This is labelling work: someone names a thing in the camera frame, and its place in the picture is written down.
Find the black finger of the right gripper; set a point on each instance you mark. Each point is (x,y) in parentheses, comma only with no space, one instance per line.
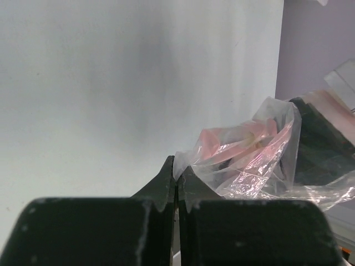
(324,154)

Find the clear zip top bag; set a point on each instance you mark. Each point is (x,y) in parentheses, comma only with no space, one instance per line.
(257,158)

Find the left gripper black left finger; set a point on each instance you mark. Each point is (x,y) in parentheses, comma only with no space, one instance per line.
(137,230)

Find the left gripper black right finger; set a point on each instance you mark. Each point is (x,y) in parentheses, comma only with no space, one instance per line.
(217,231)

